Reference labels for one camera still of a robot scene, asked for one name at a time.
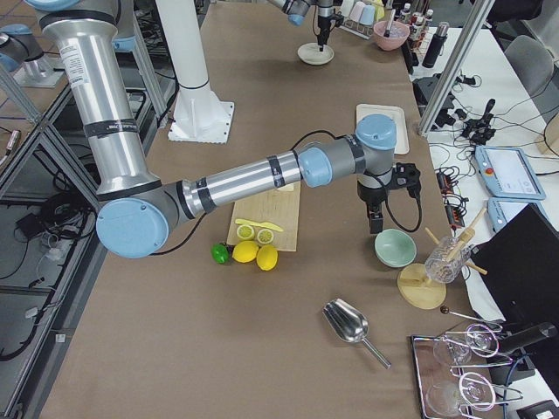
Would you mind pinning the upper wine glass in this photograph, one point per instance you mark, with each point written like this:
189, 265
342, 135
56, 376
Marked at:
456, 348

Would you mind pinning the clear textured glass cup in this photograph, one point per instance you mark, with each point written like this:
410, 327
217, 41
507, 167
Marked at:
439, 267

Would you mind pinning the black monitor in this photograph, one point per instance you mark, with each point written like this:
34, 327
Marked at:
522, 268

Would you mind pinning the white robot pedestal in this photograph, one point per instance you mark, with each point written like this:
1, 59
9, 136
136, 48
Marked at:
199, 115

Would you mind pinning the wooden cutting board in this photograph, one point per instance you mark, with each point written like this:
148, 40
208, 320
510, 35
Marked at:
278, 206

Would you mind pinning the small white round plate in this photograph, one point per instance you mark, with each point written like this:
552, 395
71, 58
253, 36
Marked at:
314, 54

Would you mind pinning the aluminium frame post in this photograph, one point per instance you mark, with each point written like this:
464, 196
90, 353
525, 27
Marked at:
463, 45

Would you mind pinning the wine glass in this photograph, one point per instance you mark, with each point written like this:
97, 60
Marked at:
456, 348
470, 395

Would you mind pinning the white rectangular bunny tray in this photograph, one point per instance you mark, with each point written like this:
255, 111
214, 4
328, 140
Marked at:
394, 112

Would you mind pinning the green lime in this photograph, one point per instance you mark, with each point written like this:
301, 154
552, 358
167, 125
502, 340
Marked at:
220, 253

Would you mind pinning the lower wine glass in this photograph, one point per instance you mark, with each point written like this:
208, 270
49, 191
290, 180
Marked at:
470, 395

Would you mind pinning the blue teach pendant upper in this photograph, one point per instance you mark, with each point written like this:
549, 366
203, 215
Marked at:
507, 173

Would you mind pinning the black thermos bottle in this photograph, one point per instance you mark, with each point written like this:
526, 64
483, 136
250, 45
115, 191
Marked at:
436, 44

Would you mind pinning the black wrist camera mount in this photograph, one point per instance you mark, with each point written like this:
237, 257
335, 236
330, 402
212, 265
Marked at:
406, 175

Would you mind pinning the right lemon half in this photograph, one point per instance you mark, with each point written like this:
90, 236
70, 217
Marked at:
265, 236

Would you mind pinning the whole yellow lemon left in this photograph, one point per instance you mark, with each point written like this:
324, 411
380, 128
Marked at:
245, 251

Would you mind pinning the metal scoop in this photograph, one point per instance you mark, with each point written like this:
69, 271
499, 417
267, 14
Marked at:
351, 326

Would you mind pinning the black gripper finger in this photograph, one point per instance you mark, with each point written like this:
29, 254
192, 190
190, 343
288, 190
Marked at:
375, 216

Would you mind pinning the grey office chair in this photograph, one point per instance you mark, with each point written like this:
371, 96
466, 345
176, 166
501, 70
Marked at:
535, 68

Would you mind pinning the pastel cups rack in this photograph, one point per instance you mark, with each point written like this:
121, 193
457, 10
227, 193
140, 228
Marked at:
359, 17

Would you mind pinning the spice bottle rack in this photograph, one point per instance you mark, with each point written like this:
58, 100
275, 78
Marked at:
418, 22

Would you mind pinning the mirror metal tray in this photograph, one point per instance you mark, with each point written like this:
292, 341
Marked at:
429, 371

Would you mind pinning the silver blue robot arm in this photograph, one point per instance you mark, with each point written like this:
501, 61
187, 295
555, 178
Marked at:
139, 211

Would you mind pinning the left lemon half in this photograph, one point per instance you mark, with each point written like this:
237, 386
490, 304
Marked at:
245, 232

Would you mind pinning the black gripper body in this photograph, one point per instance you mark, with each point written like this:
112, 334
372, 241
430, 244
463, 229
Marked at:
324, 21
371, 197

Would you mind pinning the blue teach pendant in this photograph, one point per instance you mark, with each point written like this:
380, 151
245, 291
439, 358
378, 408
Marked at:
507, 173
502, 210

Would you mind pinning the whole yellow lemon right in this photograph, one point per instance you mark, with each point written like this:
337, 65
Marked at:
267, 257

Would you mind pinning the mint green ceramic bowl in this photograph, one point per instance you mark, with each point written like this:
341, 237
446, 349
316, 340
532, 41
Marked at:
395, 248

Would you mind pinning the wooden cup stand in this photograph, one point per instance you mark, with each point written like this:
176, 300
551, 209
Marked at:
418, 289

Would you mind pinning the pink bowl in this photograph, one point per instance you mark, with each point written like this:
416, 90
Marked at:
399, 33

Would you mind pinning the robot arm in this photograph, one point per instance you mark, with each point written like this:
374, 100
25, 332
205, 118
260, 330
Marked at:
296, 10

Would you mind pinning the blue teach pendant lower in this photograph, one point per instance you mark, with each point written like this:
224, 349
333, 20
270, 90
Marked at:
502, 210

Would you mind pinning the lemon half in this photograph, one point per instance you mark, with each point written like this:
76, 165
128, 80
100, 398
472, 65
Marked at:
245, 232
265, 236

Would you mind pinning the yellow plastic knife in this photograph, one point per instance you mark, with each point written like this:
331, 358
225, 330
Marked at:
265, 225

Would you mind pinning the whole yellow lemon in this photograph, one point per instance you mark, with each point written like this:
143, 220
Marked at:
245, 251
267, 257

